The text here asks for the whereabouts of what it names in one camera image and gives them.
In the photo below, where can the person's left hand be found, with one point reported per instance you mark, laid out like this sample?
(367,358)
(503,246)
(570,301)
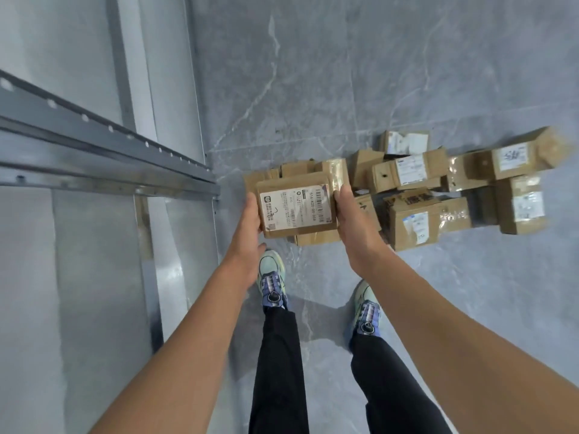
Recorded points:
(246,248)

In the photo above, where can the person's right hand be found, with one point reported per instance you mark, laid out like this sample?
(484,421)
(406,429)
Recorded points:
(359,239)

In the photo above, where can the brown box barcode label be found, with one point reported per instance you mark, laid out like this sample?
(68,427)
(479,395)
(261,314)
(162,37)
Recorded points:
(294,207)

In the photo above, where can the pile of brown cardboard boxes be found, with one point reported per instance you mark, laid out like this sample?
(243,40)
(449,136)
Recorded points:
(420,221)

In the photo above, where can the person's left forearm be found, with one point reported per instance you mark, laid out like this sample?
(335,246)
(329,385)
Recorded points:
(181,357)

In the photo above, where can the person's right forearm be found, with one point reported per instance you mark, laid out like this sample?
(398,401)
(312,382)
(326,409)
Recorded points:
(466,348)

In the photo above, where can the person's right shoe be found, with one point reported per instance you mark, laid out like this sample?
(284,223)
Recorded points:
(366,316)

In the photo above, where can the person's left leg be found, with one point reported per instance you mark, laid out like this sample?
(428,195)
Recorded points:
(278,379)

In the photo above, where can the person's leg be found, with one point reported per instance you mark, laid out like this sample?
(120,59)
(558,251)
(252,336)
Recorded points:
(278,379)
(393,388)

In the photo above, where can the person's right leg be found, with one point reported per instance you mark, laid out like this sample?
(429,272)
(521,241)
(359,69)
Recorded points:
(393,388)

